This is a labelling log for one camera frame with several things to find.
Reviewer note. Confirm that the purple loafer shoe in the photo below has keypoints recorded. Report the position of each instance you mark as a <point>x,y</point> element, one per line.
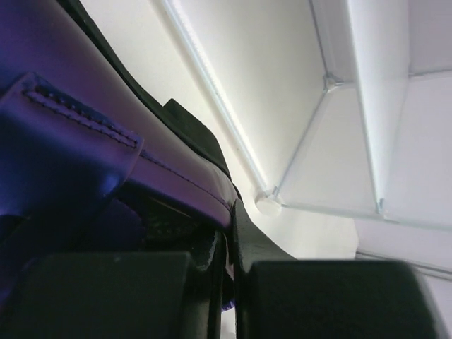
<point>89,160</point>

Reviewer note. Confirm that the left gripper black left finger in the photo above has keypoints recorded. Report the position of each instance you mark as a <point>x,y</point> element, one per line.
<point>171,294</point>

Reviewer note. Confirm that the white plastic shoe cabinet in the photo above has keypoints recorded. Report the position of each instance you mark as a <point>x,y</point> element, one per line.
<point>334,116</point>

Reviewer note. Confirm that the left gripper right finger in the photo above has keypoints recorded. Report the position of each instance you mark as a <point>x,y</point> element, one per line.
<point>279,296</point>

